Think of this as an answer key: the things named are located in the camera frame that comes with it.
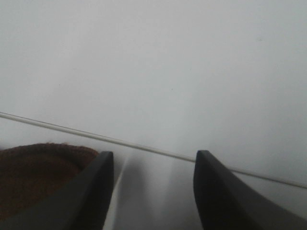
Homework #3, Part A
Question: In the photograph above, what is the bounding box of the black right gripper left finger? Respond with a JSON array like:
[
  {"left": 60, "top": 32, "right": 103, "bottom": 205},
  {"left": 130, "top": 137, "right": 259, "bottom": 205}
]
[{"left": 0, "top": 151, "right": 113, "bottom": 230}]

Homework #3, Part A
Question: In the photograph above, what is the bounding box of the brown towel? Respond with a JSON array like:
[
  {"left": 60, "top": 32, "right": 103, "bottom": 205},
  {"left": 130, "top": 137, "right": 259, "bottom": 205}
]
[{"left": 0, "top": 143, "right": 98, "bottom": 220}]

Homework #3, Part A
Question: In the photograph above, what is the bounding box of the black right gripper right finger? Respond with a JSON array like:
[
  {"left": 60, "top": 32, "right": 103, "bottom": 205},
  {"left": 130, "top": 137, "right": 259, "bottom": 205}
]
[{"left": 193, "top": 150, "right": 307, "bottom": 230}]

